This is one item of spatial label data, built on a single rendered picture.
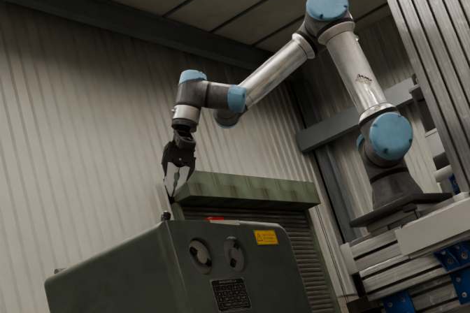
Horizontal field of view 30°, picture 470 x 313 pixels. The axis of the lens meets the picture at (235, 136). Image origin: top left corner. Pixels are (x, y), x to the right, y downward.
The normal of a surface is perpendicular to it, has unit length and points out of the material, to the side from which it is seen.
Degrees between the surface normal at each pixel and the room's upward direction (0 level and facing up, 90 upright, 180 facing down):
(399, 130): 97
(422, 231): 90
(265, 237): 90
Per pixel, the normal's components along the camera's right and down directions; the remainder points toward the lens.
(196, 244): 0.76, -0.40
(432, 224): -0.67, -0.04
